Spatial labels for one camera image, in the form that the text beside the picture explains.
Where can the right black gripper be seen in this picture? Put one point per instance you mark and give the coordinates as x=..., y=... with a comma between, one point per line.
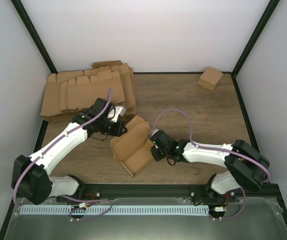
x=157, y=157

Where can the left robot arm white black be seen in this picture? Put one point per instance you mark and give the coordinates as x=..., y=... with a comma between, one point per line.
x=31, y=177

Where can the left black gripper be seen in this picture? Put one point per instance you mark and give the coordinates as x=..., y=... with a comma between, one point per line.
x=118, y=131

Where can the black enclosure frame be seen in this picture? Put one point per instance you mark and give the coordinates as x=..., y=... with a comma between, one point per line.
x=242, y=69

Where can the stack of flat cardboard boxes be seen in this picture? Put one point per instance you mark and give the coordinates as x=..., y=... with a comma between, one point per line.
x=69, y=92

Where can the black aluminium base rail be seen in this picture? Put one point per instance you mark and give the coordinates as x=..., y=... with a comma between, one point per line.
x=116, y=191

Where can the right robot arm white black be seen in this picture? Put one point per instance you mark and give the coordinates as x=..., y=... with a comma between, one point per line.
x=245, y=167

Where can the folded brown cardboard box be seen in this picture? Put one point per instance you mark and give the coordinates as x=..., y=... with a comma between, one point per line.
x=210, y=78

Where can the light blue slotted cable duct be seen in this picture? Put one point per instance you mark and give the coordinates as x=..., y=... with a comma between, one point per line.
x=117, y=210

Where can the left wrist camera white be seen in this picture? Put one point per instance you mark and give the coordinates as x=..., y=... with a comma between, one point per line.
x=116, y=112

